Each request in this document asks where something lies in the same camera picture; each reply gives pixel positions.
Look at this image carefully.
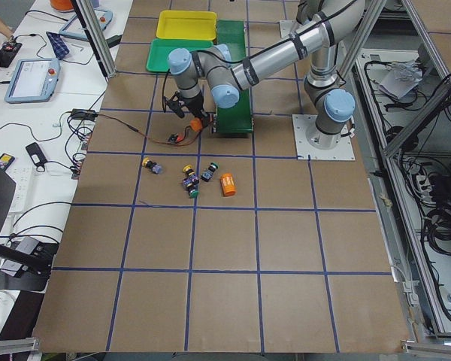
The yellow plastic tray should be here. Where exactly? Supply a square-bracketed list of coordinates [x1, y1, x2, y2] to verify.
[156, 10, 217, 41]

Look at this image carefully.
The black power adapter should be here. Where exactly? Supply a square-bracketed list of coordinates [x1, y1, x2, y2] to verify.
[106, 35, 122, 49]

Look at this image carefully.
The plain orange cylinder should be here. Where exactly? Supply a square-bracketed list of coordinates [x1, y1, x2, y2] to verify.
[189, 117, 204, 132]

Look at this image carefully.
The far teach pendant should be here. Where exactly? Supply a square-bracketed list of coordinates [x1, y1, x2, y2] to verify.
[59, 10, 114, 42]

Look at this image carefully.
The white power strip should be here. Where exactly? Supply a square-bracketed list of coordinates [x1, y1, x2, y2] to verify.
[8, 165, 35, 214]

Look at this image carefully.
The red black power cable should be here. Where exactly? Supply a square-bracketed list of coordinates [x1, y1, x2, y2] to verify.
[65, 108, 215, 150]

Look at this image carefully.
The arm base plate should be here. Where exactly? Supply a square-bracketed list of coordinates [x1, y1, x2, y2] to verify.
[279, 20, 303, 50]
[292, 114, 356, 162]

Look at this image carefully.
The near teach pendant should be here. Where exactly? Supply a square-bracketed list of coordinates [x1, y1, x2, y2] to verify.
[5, 58, 61, 104]

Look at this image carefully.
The orange cylinder labelled 4680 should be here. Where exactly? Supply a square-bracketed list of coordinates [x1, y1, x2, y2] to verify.
[219, 173, 237, 197]

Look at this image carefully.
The green plastic tray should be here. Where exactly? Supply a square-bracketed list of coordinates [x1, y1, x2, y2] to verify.
[146, 38, 213, 73]

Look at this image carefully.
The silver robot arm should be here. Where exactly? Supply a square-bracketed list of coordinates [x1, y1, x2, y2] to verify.
[162, 0, 365, 150]

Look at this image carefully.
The lone yellow push button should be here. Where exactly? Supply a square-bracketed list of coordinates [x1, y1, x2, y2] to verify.
[142, 157, 162, 174]

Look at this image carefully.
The yellow push button in cluster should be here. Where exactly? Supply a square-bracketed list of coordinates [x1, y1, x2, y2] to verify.
[182, 165, 199, 188]

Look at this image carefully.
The small motor controller board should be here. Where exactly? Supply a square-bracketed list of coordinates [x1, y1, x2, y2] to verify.
[168, 134, 182, 144]

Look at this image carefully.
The blue checkered cloth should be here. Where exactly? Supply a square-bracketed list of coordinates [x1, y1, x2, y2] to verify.
[46, 32, 70, 60]

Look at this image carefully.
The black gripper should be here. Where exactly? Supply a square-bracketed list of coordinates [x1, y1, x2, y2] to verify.
[164, 91, 215, 126]

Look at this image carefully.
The aluminium frame post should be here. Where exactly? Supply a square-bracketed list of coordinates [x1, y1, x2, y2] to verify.
[71, 0, 117, 79]

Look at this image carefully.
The green conveyor belt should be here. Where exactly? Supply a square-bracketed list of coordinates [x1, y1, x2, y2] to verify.
[209, 20, 256, 137]

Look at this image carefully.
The teach pendant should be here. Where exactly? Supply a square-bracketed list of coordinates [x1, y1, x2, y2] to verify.
[5, 58, 61, 104]
[59, 10, 114, 42]

